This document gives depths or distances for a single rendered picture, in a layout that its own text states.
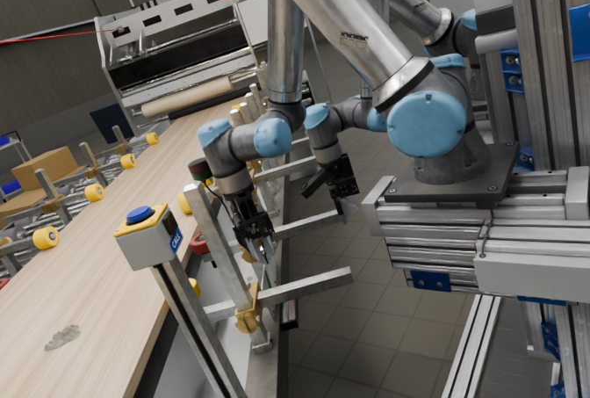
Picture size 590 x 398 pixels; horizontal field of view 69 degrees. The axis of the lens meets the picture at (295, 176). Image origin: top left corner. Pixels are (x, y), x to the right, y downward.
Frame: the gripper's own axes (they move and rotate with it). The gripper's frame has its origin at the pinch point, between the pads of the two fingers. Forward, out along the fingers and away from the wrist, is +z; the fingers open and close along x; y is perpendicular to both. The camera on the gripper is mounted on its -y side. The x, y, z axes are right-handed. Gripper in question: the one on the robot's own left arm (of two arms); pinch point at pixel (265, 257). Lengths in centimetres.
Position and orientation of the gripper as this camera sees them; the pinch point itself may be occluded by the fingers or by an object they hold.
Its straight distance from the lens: 106.2
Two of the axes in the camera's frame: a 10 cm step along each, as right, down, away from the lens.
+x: 8.9, -4.0, 2.2
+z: 3.1, 8.8, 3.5
